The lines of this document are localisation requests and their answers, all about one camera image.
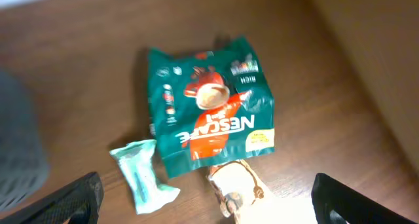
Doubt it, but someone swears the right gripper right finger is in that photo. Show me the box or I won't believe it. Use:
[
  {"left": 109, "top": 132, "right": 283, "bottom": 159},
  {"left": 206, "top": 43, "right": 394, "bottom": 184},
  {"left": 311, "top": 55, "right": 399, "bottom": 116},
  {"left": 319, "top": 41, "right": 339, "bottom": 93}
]
[{"left": 311, "top": 173, "right": 414, "bottom": 224}]

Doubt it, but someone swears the green Nescafe coffee bag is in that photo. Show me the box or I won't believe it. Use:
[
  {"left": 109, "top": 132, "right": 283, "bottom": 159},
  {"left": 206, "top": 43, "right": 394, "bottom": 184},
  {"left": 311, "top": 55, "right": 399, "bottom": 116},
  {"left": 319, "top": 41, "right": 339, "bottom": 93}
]
[{"left": 147, "top": 37, "right": 275, "bottom": 178}]

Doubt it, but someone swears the teal wet wipes packet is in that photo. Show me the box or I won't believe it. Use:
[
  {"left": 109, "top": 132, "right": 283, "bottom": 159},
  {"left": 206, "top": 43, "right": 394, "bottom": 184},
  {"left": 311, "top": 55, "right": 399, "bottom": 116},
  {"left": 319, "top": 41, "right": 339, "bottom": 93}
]
[{"left": 109, "top": 140, "right": 180, "bottom": 214}]

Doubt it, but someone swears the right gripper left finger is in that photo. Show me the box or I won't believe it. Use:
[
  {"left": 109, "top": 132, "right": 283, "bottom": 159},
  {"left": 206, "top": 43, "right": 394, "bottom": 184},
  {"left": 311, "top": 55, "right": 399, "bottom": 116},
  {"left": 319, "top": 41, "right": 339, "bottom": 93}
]
[{"left": 1, "top": 172, "right": 104, "bottom": 224}]

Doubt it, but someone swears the grey plastic lattice basket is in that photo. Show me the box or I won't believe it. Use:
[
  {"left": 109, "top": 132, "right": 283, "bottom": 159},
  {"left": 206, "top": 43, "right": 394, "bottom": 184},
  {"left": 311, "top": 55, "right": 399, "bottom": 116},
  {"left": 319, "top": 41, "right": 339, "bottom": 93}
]
[{"left": 1, "top": 70, "right": 49, "bottom": 212}]

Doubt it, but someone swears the beige cookie snack bag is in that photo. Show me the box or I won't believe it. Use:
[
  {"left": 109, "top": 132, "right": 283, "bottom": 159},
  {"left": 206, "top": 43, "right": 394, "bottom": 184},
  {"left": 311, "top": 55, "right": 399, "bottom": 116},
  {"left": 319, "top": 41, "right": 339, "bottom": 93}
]
[{"left": 208, "top": 160, "right": 317, "bottom": 224}]

